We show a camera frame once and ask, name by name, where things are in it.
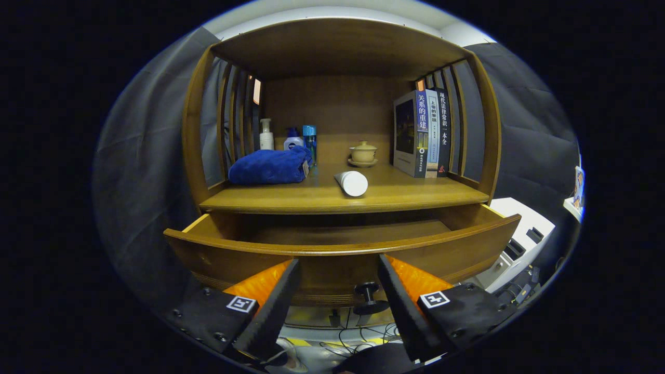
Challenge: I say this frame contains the person's dark trousers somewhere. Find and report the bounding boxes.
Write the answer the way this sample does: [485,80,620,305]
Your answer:
[332,343,416,373]

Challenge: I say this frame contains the person's white shoe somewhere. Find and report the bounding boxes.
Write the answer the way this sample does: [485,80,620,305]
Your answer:
[262,338,307,373]

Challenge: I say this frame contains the wooden cabinet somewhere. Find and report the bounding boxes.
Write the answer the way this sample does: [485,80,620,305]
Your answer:
[181,17,502,213]

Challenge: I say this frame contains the blue towel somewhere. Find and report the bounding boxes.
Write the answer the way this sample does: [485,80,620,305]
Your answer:
[228,146,313,185]

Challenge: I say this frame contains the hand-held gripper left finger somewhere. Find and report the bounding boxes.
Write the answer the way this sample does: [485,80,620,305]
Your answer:
[166,259,302,362]

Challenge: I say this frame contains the white green tube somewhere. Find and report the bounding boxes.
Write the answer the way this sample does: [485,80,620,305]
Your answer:
[334,170,369,198]

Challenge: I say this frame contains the white pump bottle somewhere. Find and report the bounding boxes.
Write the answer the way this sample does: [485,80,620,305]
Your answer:
[259,118,275,151]

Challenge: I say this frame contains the wooden countertop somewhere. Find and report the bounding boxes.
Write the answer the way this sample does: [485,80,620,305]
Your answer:
[199,161,490,215]

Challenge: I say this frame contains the blue spine book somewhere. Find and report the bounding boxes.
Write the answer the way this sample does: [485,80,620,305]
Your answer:
[393,89,430,178]

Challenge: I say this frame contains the teal bottle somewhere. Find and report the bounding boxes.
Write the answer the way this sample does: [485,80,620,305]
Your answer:
[303,125,318,167]

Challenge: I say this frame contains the beige lidded teacup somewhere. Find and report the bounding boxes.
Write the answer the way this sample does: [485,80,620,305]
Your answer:
[350,140,378,163]

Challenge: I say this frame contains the wooden drawer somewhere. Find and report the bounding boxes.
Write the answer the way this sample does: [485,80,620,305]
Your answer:
[164,203,522,317]

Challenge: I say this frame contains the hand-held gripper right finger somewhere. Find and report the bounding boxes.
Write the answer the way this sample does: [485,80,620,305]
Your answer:
[378,253,517,363]

